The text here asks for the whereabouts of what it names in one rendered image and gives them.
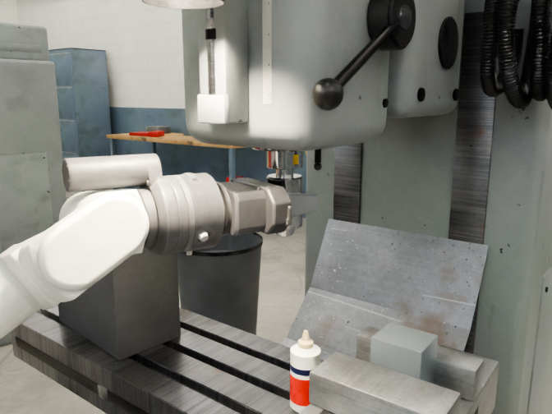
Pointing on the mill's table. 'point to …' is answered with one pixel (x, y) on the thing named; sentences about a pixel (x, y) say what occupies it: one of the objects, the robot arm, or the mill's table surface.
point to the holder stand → (129, 305)
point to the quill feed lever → (379, 37)
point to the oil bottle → (297, 400)
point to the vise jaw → (375, 389)
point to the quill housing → (296, 77)
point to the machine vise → (447, 375)
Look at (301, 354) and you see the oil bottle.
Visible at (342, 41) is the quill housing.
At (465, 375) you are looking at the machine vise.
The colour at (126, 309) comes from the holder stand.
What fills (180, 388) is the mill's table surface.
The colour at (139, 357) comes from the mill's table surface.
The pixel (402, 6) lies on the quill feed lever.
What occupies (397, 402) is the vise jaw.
